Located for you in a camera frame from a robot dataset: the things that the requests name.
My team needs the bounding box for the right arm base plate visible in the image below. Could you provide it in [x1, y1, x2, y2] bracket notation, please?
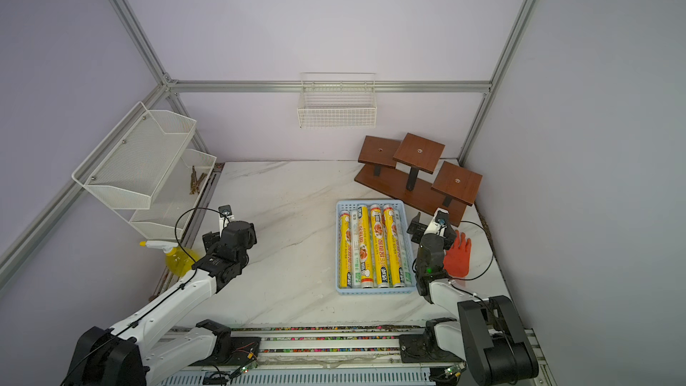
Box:
[398, 317, 466, 364]

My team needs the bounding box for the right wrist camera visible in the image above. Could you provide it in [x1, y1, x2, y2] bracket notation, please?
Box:
[425, 208, 452, 238]

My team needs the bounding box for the long yellow wrap box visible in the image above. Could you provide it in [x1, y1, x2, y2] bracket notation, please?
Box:
[357, 205, 374, 289]

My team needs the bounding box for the aluminium rail bench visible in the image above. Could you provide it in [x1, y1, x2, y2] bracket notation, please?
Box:
[157, 325, 475, 385]

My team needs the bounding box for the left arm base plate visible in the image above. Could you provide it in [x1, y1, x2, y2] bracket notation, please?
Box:
[194, 319, 262, 366]

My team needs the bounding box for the white green text roll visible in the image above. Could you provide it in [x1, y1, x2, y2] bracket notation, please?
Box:
[398, 225, 413, 286]

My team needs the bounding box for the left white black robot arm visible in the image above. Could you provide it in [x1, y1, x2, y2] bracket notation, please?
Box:
[62, 221, 261, 385]

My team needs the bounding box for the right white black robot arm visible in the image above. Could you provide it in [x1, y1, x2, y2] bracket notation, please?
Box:
[398, 208, 540, 385]

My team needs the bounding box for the white roll grape picture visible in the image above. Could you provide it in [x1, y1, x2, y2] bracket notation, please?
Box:
[351, 223, 361, 289]

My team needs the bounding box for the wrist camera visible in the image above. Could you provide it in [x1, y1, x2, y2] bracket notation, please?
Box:
[425, 208, 452, 238]
[218, 205, 235, 231]

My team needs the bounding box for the brown wooden display stand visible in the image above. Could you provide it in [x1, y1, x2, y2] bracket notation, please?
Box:
[355, 133, 482, 226]

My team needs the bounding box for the light blue plastic basket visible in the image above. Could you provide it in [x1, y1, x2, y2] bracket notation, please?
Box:
[334, 199, 416, 295]

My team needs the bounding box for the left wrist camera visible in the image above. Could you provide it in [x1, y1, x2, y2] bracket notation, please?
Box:
[218, 205, 235, 231]

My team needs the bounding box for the yellow wrap roll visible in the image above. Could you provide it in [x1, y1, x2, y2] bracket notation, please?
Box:
[339, 211, 353, 289]
[382, 205, 406, 288]
[370, 205, 391, 288]

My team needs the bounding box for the red rubber glove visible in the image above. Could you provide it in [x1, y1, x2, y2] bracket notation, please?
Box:
[443, 232, 472, 278]

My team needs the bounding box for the white mesh two-tier shelf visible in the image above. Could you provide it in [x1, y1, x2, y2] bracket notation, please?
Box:
[71, 102, 216, 241]

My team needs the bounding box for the yellow spray bottle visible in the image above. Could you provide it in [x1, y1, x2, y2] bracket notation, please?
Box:
[139, 241, 200, 278]

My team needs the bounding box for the white wire wall basket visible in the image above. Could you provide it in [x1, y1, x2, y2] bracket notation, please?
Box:
[298, 73, 377, 129]

